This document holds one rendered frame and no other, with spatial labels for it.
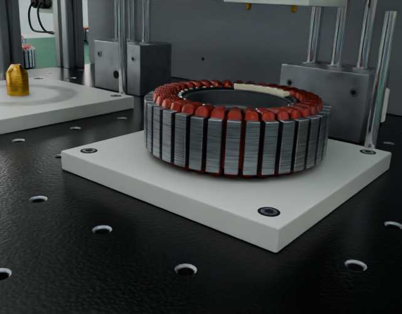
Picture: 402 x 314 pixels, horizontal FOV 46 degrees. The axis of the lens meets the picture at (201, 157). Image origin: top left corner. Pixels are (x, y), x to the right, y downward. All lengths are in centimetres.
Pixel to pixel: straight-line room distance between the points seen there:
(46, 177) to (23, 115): 11
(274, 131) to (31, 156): 16
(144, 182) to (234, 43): 37
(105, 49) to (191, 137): 32
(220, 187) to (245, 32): 36
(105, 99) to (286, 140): 23
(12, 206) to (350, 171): 18
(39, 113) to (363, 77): 25
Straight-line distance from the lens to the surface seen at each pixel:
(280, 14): 56
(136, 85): 52
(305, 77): 40
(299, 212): 22
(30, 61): 84
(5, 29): 66
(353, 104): 39
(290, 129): 25
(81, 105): 42
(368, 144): 33
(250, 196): 23
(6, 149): 35
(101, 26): 76
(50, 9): 152
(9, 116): 39
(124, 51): 46
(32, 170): 30
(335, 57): 41
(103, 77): 56
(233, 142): 24
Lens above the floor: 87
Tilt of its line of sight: 18 degrees down
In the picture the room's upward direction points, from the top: 3 degrees clockwise
